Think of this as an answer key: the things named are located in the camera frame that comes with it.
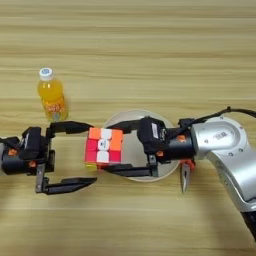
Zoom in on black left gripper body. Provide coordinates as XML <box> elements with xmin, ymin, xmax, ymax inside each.
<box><xmin>0</xmin><ymin>126</ymin><xmax>57</xmax><ymax>195</ymax></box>

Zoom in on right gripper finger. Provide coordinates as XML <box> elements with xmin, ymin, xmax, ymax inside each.
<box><xmin>105</xmin><ymin>119</ymin><xmax>144</xmax><ymax>135</ymax></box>
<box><xmin>101</xmin><ymin>163</ymin><xmax>153</xmax><ymax>178</ymax></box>

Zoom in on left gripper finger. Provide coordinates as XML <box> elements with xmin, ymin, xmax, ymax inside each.
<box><xmin>43</xmin><ymin>176</ymin><xmax>98</xmax><ymax>196</ymax></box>
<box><xmin>49</xmin><ymin>120</ymin><xmax>95</xmax><ymax>136</ymax></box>

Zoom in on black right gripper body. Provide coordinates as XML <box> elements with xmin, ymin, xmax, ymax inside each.
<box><xmin>146</xmin><ymin>128</ymin><xmax>198</xmax><ymax>178</ymax></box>

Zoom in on multicoloured puzzle cube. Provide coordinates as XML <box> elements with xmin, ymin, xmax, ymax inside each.
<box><xmin>84</xmin><ymin>127</ymin><xmax>124</xmax><ymax>172</ymax></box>

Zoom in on orange juice bottle white cap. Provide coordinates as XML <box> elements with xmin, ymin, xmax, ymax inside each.
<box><xmin>37</xmin><ymin>67</ymin><xmax>69</xmax><ymax>123</ymax></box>

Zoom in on round white plate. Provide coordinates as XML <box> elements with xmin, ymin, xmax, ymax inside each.
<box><xmin>101</xmin><ymin>108</ymin><xmax>183</xmax><ymax>183</ymax></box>

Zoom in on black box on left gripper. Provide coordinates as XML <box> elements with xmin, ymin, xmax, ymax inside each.
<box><xmin>19</xmin><ymin>126</ymin><xmax>44</xmax><ymax>161</ymax></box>

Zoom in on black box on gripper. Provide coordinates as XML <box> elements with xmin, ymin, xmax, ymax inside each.
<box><xmin>19</xmin><ymin>126</ymin><xmax>44</xmax><ymax>161</ymax></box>
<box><xmin>137</xmin><ymin>116</ymin><xmax>169</xmax><ymax>155</ymax></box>

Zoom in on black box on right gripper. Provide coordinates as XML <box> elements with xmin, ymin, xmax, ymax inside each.
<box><xmin>137</xmin><ymin>116</ymin><xmax>169</xmax><ymax>155</ymax></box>

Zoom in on orange-handled pliers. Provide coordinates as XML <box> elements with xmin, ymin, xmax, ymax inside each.
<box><xmin>179</xmin><ymin>158</ymin><xmax>197</xmax><ymax>195</ymax></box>

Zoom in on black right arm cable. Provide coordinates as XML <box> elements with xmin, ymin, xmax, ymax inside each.
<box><xmin>178</xmin><ymin>106</ymin><xmax>256</xmax><ymax>131</ymax></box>

